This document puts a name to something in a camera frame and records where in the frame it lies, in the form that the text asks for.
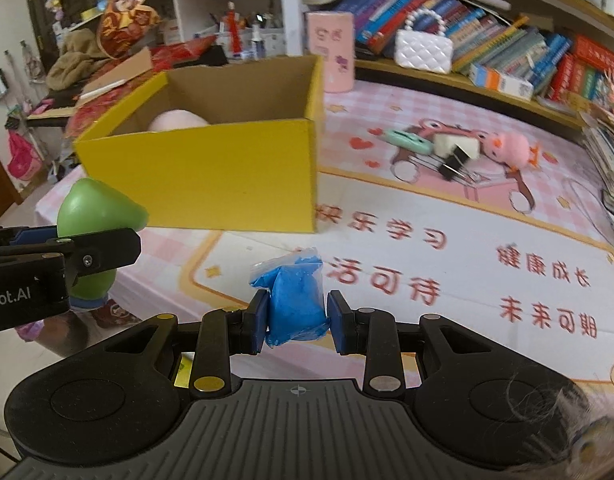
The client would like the pink bag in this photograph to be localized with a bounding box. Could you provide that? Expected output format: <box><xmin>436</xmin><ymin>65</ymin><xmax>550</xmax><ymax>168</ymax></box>
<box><xmin>7</xmin><ymin>130</ymin><xmax>44</xmax><ymax>182</ymax></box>

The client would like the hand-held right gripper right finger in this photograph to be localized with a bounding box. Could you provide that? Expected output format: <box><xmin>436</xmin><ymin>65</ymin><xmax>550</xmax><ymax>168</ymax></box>
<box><xmin>326</xmin><ymin>289</ymin><xmax>491</xmax><ymax>395</ymax></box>

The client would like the white sponge block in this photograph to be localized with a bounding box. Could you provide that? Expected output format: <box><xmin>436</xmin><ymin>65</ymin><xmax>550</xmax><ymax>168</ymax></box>
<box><xmin>433</xmin><ymin>132</ymin><xmax>480</xmax><ymax>161</ymax></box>

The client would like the white paper strip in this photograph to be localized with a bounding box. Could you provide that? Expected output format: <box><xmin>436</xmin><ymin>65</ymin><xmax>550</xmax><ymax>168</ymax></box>
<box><xmin>81</xmin><ymin>79</ymin><xmax>128</xmax><ymax>98</ymax></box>

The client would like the black binder clip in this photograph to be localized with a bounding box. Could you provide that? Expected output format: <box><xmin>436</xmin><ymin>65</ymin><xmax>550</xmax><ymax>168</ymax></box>
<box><xmin>438</xmin><ymin>142</ymin><xmax>480</xmax><ymax>183</ymax></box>

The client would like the red dress doll figurine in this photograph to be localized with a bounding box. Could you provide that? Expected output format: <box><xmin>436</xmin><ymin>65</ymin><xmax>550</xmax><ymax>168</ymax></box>
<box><xmin>226</xmin><ymin>2</ymin><xmax>240</xmax><ymax>58</ymax></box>

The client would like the red gold figure decoration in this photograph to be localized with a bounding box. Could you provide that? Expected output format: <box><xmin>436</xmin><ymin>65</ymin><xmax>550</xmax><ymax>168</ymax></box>
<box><xmin>98</xmin><ymin>0</ymin><xmax>163</xmax><ymax>58</ymax></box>

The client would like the stack of picture books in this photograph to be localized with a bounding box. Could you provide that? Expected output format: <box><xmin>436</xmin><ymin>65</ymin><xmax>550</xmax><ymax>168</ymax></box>
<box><xmin>580</xmin><ymin>107</ymin><xmax>614</xmax><ymax>231</ymax></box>

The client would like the pink checkered printed tablecloth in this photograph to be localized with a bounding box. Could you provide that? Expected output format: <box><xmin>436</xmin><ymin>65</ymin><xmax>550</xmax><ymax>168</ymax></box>
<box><xmin>34</xmin><ymin>77</ymin><xmax>614</xmax><ymax>411</ymax></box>

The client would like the red paper decoration sheet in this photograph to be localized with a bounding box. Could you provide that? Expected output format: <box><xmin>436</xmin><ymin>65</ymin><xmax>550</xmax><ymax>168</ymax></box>
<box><xmin>62</xmin><ymin>35</ymin><xmax>218</xmax><ymax>138</ymax></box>

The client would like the pink pig toy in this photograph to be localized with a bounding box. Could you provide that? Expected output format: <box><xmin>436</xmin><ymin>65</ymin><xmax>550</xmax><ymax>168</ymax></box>
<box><xmin>482</xmin><ymin>130</ymin><xmax>540</xmax><ymax>168</ymax></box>

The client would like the blue clay packet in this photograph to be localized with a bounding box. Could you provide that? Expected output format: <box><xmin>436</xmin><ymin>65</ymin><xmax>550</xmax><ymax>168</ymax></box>
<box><xmin>249</xmin><ymin>247</ymin><xmax>330</xmax><ymax>348</ymax></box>

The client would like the pink cylinder container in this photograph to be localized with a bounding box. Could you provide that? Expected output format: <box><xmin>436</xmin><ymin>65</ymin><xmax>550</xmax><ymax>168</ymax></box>
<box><xmin>306</xmin><ymin>10</ymin><xmax>356</xmax><ymax>93</ymax></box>

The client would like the orange blue white carton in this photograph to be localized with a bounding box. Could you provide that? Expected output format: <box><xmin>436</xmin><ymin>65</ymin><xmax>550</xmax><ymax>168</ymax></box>
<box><xmin>470</xmin><ymin>63</ymin><xmax>535</xmax><ymax>101</ymax></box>

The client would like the wooden bookshelf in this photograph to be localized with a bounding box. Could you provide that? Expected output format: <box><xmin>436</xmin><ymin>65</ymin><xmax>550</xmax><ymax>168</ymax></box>
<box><xmin>277</xmin><ymin>0</ymin><xmax>614</xmax><ymax>126</ymax></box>

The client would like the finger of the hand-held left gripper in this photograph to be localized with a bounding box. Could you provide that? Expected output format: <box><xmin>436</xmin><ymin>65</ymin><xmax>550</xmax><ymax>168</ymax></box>
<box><xmin>0</xmin><ymin>226</ymin><xmax>60</xmax><ymax>248</ymax></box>
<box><xmin>0</xmin><ymin>228</ymin><xmax>142</xmax><ymax>288</ymax></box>

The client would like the black electric piano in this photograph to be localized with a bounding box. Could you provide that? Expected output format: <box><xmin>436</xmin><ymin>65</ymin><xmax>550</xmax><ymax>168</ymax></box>
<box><xmin>27</xmin><ymin>45</ymin><xmax>228</xmax><ymax>128</ymax></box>

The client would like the row of blue and red books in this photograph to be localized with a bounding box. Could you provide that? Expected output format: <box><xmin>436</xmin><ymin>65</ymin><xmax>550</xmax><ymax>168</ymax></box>
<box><xmin>332</xmin><ymin>0</ymin><xmax>614</xmax><ymax>111</ymax></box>

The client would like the brown fleece cloth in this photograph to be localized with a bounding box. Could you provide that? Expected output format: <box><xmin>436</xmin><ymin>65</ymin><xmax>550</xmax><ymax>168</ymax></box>
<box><xmin>47</xmin><ymin>30</ymin><xmax>112</xmax><ymax>93</ymax></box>

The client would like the white shelf unit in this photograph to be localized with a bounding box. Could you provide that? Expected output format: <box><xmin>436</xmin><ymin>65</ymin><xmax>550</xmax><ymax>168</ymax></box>
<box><xmin>164</xmin><ymin>0</ymin><xmax>288</xmax><ymax>61</ymax></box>

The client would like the brown cardboard sheet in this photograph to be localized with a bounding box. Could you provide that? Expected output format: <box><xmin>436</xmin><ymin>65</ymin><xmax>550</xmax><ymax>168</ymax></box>
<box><xmin>74</xmin><ymin>47</ymin><xmax>154</xmax><ymax>108</ymax></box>

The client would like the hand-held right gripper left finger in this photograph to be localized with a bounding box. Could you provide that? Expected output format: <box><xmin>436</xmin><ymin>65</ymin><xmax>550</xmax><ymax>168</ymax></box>
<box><xmin>102</xmin><ymin>289</ymin><xmax>274</xmax><ymax>395</ymax></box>

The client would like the yellow cardboard box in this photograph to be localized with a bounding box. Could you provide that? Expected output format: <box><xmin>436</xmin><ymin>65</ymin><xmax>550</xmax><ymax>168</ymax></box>
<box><xmin>73</xmin><ymin>54</ymin><xmax>327</xmax><ymax>235</ymax></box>

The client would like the teal oblong case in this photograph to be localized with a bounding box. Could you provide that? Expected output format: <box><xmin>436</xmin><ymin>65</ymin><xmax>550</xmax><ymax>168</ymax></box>
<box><xmin>383</xmin><ymin>129</ymin><xmax>434</xmax><ymax>155</ymax></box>

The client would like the pink plush toy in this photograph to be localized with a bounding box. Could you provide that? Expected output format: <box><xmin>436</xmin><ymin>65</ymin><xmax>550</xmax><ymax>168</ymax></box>
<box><xmin>148</xmin><ymin>108</ymin><xmax>210</xmax><ymax>132</ymax></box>

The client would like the green rubber toy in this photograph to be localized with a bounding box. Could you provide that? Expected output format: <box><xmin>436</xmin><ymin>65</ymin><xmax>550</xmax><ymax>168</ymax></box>
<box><xmin>57</xmin><ymin>177</ymin><xmax>150</xmax><ymax>313</ymax></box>

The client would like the white quilted pearl handbag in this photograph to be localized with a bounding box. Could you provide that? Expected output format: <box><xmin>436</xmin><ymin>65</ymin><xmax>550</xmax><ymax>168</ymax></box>
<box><xmin>394</xmin><ymin>8</ymin><xmax>454</xmax><ymax>75</ymax></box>

